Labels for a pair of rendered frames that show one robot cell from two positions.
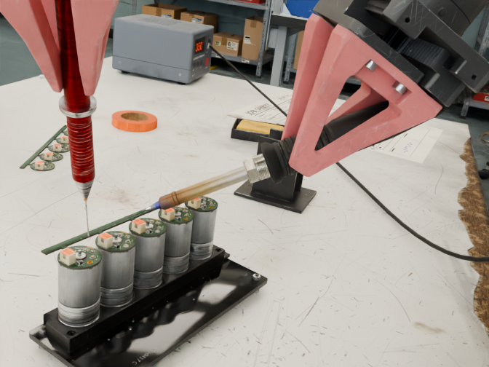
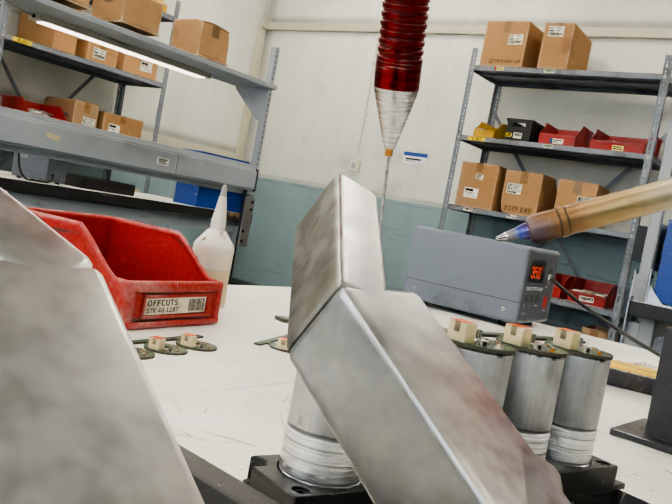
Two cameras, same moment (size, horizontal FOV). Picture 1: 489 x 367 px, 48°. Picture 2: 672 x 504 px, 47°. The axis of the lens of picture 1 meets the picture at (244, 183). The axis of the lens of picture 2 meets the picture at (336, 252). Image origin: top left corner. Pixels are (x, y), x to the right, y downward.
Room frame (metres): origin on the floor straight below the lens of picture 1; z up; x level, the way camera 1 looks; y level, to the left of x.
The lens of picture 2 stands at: (0.07, 0.02, 0.85)
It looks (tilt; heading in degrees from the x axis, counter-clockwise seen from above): 3 degrees down; 20
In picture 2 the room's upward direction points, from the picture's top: 11 degrees clockwise
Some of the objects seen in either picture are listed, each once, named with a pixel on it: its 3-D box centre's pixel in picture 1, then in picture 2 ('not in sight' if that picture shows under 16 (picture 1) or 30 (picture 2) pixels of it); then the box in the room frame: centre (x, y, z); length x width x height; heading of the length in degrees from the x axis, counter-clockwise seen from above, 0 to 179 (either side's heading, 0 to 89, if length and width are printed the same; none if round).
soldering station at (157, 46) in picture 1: (164, 49); (481, 276); (1.03, 0.18, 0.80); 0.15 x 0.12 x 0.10; 77
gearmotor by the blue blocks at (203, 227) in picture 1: (198, 231); (565, 411); (0.37, 0.03, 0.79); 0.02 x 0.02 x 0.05
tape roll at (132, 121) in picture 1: (134, 120); not in sight; (0.71, 0.16, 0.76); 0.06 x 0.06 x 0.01
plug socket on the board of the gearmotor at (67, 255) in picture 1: (68, 255); not in sight; (0.27, 0.09, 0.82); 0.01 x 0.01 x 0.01; 58
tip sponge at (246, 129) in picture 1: (260, 131); (643, 378); (0.74, -0.01, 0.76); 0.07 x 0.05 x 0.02; 87
